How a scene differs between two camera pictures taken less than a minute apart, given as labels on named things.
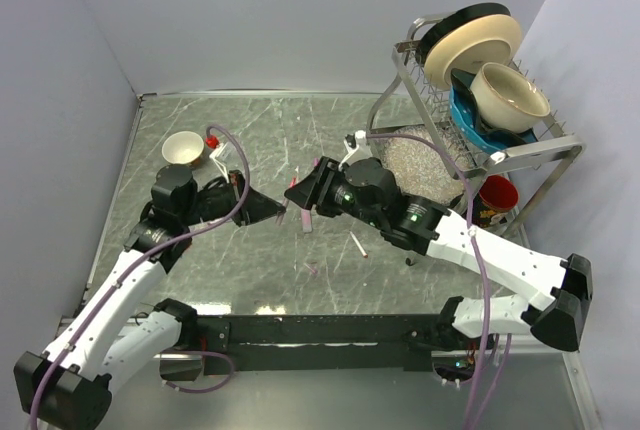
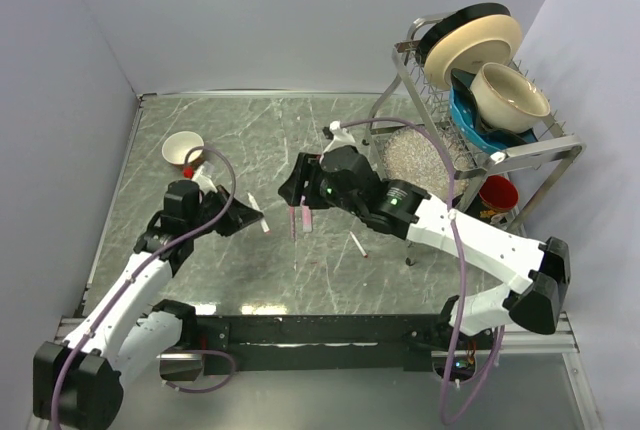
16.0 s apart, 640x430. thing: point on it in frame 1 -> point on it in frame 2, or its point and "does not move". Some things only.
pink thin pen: x=280 y=213 -> x=292 y=222
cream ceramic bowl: x=506 y=100 does not move
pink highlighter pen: x=306 y=220 does not move
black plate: x=453 y=19 does not move
